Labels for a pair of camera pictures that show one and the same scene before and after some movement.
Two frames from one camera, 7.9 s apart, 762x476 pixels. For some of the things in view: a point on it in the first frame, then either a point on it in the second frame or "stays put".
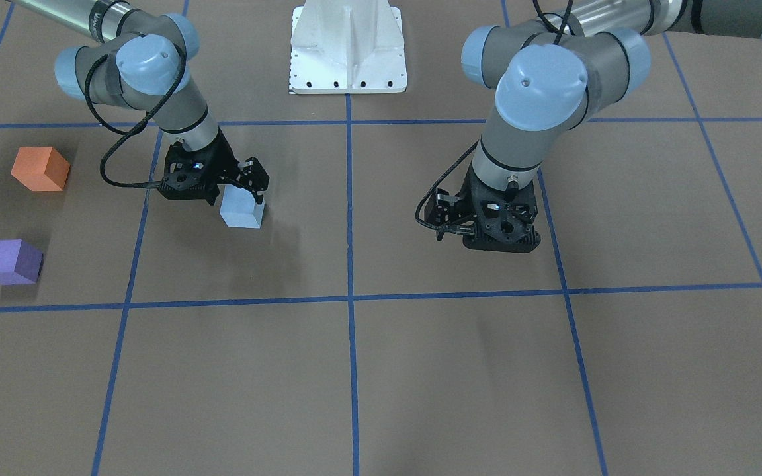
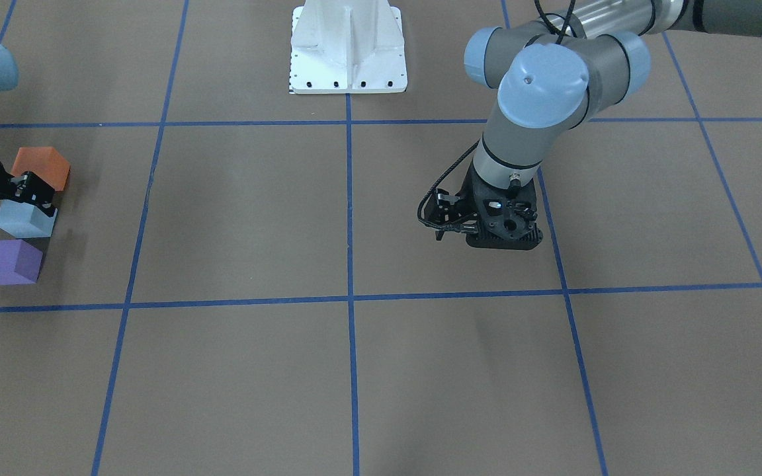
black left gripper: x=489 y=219 stays put
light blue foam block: x=239 y=208 to x=24 y=220
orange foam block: x=40 y=168 stays put
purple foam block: x=10 y=262 stays put
